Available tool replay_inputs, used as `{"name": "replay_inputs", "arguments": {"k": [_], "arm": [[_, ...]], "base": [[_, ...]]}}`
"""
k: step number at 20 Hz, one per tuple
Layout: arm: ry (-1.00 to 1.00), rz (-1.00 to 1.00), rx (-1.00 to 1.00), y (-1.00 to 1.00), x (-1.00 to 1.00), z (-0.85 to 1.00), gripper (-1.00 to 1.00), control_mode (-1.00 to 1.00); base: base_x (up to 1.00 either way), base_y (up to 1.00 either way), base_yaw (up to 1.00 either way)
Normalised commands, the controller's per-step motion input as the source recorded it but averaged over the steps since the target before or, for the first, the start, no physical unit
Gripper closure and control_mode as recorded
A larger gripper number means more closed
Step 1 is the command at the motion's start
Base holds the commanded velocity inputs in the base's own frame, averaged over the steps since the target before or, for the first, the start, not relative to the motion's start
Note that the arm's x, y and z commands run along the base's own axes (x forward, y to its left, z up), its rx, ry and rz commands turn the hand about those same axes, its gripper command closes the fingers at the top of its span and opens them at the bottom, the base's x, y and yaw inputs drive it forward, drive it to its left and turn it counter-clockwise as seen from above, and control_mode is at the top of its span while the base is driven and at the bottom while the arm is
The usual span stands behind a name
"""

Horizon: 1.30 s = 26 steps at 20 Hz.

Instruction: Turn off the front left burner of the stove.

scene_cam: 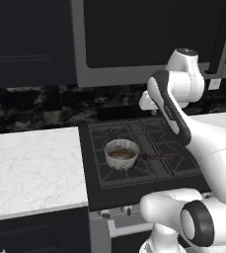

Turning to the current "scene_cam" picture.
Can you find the dark wall cupboard door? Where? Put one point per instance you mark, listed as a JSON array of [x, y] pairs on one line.
[[29, 39]]

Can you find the dark stove knob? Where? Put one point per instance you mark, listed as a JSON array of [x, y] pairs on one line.
[[106, 215], [129, 210]]

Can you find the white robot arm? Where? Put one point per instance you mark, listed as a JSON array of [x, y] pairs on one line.
[[213, 154]]

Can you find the black gas stove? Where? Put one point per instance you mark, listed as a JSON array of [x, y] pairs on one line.
[[157, 138]]

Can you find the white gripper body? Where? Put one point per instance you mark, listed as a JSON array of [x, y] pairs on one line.
[[148, 101]]

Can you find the dark base cupboard drawer front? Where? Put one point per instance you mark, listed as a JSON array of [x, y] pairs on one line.
[[38, 232]]

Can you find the black oven door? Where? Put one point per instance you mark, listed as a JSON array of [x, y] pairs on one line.
[[131, 243]]

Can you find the white wall outlet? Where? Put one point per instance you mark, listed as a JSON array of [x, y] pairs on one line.
[[214, 84]]

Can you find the black and silver microwave oven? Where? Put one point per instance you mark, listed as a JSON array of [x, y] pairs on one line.
[[134, 36]]

